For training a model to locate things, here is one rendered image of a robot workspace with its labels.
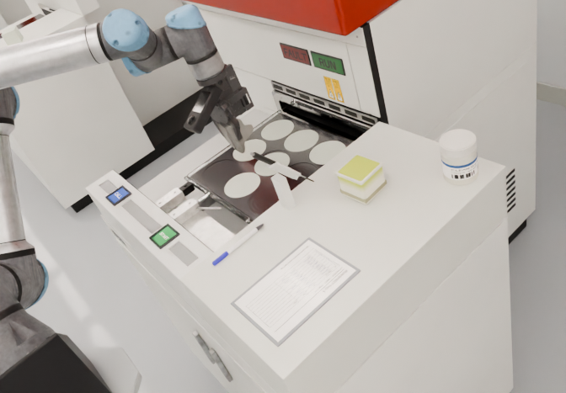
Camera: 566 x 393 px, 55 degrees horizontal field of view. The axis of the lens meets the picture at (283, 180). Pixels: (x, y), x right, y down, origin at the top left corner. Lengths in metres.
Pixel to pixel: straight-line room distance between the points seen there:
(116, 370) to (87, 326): 1.41
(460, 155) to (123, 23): 0.69
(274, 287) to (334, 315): 0.14
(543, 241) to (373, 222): 1.33
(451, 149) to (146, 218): 0.74
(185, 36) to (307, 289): 0.58
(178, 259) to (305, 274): 0.31
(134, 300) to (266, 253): 1.59
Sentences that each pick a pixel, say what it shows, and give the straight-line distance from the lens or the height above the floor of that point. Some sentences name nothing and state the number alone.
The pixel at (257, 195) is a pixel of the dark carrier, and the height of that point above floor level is 0.90.
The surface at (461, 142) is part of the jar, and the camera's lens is 1.12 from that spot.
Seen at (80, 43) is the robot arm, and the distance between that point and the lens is 1.13.
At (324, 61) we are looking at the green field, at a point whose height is 1.10.
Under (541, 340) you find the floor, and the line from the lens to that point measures 2.09.
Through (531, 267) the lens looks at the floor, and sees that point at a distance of 2.28.
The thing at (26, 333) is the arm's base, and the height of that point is 1.05.
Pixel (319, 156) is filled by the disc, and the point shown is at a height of 0.90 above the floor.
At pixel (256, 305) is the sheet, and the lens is 1.05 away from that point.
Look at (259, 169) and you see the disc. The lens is 1.46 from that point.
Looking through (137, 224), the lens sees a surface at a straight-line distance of 1.38.
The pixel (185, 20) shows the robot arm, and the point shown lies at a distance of 1.20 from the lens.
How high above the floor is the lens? 1.75
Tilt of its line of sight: 37 degrees down
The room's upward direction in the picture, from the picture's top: 20 degrees counter-clockwise
